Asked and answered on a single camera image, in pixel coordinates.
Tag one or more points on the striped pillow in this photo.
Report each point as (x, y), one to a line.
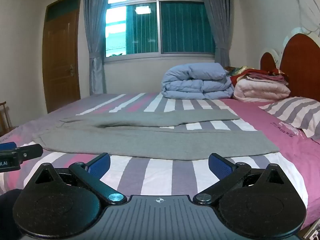
(292, 115)

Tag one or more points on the folded light blue duvet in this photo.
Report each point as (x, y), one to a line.
(195, 80)

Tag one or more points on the wooden chair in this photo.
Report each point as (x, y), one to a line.
(3, 117)

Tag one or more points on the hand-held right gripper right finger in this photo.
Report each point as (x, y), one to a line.
(220, 167)

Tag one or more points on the folded pale pink quilt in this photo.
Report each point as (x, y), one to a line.
(260, 90)

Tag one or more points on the stack of folded colourful blankets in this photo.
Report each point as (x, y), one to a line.
(250, 75)

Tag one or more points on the window with white frame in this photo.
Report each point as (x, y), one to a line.
(185, 27)

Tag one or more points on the grey-blue curtain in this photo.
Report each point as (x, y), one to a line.
(96, 42)
(220, 17)

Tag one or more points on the grey pants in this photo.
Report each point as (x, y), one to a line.
(150, 142)

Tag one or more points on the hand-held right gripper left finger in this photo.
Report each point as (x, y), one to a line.
(100, 167)

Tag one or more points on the brown wooden door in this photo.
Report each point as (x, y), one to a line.
(60, 62)

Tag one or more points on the brown wooden headboard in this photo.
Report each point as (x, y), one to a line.
(302, 62)

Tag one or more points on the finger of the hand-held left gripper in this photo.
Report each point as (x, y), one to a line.
(30, 152)
(7, 146)

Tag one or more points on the bed with striped sheet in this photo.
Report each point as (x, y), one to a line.
(160, 171)

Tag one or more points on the dark cloth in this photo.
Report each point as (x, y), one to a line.
(8, 212)

